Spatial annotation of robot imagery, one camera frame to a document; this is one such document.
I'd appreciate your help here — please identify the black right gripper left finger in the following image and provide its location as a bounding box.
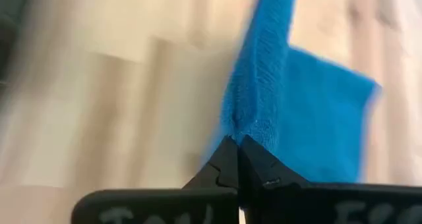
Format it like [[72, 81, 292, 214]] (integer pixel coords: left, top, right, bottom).
[[71, 135, 240, 224]]

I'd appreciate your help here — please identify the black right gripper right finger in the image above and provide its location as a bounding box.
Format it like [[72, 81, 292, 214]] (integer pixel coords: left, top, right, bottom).
[[239, 134, 422, 224]]

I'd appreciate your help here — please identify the blue microfiber towel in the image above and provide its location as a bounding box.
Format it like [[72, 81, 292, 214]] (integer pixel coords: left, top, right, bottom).
[[204, 0, 382, 186]]

